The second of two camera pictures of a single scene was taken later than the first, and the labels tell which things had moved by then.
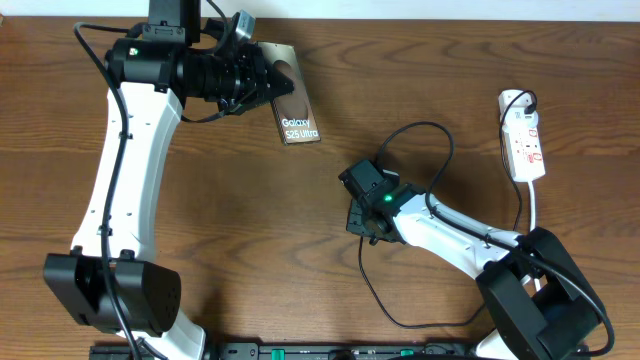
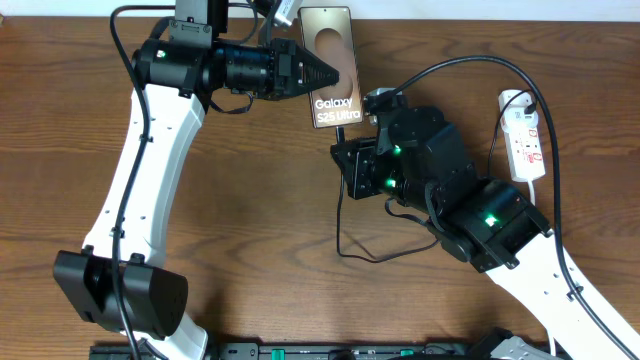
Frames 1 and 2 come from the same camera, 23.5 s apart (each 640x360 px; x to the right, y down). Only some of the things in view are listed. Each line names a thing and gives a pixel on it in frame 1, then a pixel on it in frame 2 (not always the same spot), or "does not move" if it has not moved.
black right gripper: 353,223 → 359,178
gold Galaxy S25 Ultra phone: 293,111 → 328,35
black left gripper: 257,86 → 288,70
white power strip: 521,136 does not move
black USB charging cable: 531,109 → 526,100
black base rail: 298,350 does not move
